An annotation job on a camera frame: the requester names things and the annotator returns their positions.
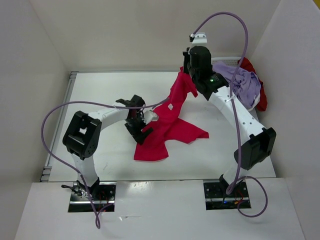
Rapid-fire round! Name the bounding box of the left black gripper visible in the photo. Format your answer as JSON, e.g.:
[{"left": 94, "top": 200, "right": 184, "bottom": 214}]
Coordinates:
[{"left": 125, "top": 113, "right": 153, "bottom": 146}]

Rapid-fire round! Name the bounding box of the pink t shirt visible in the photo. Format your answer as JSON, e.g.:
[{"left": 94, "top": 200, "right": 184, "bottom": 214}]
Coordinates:
[{"left": 133, "top": 67, "right": 209, "bottom": 162}]

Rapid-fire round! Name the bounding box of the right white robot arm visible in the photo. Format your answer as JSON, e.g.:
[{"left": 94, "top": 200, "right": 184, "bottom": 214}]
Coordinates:
[{"left": 183, "top": 46, "right": 277, "bottom": 197}]

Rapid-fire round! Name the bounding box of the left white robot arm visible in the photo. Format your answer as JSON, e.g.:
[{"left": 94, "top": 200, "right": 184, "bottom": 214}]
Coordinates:
[{"left": 62, "top": 95, "right": 159, "bottom": 200}]

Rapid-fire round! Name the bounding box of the white plastic laundry basket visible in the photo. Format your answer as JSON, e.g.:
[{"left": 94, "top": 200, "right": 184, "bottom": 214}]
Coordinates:
[{"left": 211, "top": 56, "right": 241, "bottom": 67}]

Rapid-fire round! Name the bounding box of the lavender t shirt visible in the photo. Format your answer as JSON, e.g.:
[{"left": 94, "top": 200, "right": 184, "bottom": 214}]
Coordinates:
[{"left": 213, "top": 61, "right": 261, "bottom": 111}]

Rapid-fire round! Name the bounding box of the dark red t shirt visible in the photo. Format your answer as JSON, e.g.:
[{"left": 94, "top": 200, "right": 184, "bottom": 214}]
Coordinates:
[{"left": 240, "top": 57, "right": 268, "bottom": 112}]

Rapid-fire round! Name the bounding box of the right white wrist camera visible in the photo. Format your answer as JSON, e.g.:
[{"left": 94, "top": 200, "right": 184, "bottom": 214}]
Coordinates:
[{"left": 189, "top": 32, "right": 208, "bottom": 46}]

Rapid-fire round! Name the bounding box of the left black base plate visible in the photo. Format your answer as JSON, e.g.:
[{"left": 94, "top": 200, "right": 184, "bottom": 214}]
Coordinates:
[{"left": 61, "top": 181, "right": 116, "bottom": 213}]

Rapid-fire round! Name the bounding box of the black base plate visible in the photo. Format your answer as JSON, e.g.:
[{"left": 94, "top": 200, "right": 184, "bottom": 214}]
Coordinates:
[
  {"left": 61, "top": 181, "right": 116, "bottom": 213},
  {"left": 203, "top": 180, "right": 251, "bottom": 211}
]

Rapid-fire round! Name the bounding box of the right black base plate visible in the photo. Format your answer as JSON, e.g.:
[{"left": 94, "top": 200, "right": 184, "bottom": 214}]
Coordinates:
[{"left": 203, "top": 180, "right": 251, "bottom": 211}]

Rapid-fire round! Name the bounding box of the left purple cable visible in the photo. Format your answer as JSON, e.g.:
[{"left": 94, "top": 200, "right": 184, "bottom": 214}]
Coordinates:
[{"left": 41, "top": 97, "right": 171, "bottom": 230}]

